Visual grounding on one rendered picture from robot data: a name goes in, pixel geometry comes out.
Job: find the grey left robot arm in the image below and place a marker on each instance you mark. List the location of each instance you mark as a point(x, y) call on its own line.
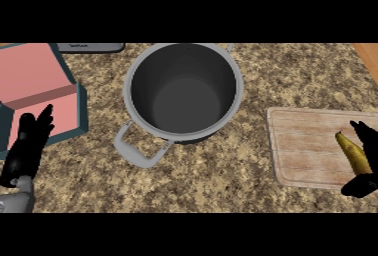
point(17, 198)

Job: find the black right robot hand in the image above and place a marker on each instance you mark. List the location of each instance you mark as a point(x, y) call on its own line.
point(364, 186)

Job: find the pink box with teal frame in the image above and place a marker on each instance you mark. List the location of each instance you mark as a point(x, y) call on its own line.
point(40, 91)

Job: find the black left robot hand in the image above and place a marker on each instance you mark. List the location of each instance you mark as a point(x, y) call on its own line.
point(26, 146)

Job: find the grey metal pot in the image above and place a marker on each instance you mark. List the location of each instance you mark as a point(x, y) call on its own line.
point(184, 96)

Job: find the orange wooden panel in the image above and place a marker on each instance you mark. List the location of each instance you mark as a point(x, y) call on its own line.
point(368, 57)

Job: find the pale wooden cutting board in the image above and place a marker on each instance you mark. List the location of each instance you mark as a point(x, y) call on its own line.
point(311, 148)

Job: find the grey flat appliance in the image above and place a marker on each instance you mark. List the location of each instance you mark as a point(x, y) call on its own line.
point(92, 47)

